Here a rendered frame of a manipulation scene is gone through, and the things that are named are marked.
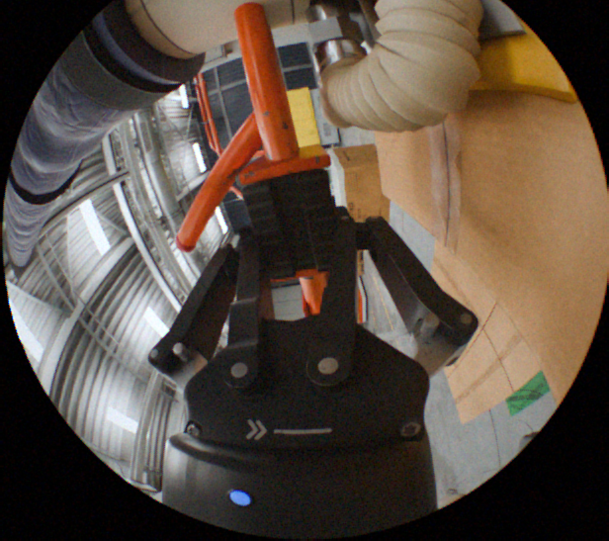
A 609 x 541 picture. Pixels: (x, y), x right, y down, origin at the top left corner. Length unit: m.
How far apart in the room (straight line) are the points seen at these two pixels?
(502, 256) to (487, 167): 0.06
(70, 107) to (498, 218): 0.33
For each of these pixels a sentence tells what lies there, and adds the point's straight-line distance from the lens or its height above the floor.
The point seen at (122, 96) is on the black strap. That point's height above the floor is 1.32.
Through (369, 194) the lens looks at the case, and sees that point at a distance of 1.66.
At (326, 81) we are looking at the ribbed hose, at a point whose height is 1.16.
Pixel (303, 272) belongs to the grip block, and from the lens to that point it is 0.16.
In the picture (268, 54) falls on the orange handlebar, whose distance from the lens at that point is 0.15.
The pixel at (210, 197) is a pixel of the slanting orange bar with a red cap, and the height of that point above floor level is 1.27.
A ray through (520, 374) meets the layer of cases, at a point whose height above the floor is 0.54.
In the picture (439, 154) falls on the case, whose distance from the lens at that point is 0.20.
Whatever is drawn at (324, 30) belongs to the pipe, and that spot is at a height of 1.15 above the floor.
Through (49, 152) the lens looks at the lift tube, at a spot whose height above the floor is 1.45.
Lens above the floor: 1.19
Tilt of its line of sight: 4 degrees up
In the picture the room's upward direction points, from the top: 101 degrees counter-clockwise
